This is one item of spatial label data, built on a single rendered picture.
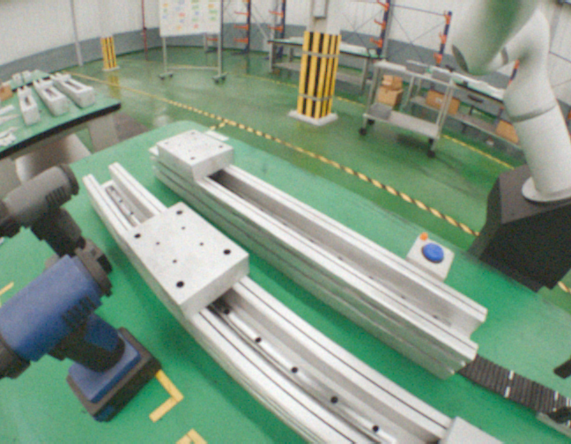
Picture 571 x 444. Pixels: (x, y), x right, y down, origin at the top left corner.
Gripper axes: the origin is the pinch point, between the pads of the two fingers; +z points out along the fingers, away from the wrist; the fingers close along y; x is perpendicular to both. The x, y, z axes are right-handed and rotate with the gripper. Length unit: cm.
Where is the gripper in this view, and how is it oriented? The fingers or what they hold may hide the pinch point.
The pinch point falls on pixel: (561, 393)
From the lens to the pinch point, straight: 55.5
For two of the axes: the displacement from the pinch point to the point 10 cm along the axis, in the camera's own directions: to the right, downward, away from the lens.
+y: 6.5, -4.7, 6.0
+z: -0.7, 7.5, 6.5
